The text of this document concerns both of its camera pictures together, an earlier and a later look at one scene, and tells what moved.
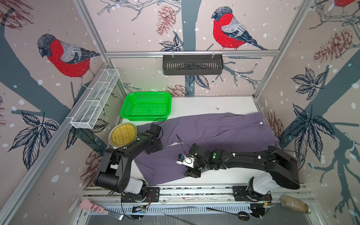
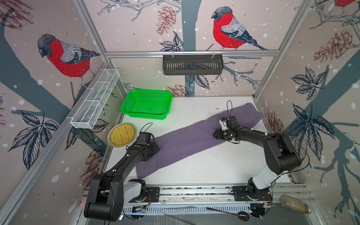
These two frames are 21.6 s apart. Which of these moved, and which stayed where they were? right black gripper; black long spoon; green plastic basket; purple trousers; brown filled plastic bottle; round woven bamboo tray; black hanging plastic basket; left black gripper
Moved: right black gripper; left black gripper; purple trousers
Stayed: black long spoon; black hanging plastic basket; round woven bamboo tray; green plastic basket; brown filled plastic bottle
